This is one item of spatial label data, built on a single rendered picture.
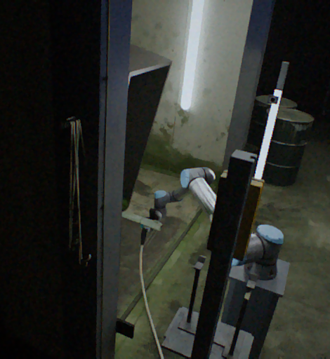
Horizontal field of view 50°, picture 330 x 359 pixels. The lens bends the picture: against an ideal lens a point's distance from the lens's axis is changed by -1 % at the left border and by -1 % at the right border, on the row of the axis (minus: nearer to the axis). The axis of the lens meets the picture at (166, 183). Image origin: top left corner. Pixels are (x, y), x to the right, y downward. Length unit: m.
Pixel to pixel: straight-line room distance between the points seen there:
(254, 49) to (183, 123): 1.11
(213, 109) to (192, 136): 0.40
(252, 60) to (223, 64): 0.30
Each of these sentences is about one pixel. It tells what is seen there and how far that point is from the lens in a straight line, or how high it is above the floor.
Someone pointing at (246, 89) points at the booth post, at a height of 1.23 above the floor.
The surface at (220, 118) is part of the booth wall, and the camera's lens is 4.06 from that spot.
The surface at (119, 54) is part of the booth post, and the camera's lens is 1.20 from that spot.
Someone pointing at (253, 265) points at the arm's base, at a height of 0.70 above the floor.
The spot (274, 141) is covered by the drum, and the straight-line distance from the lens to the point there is 4.51.
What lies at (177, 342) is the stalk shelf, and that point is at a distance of 1.53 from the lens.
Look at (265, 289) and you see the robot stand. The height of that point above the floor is 0.64.
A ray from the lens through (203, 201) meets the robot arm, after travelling 2.14.
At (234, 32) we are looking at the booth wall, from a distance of 3.92.
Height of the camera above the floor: 1.97
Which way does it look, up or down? 27 degrees down
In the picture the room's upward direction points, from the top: 6 degrees clockwise
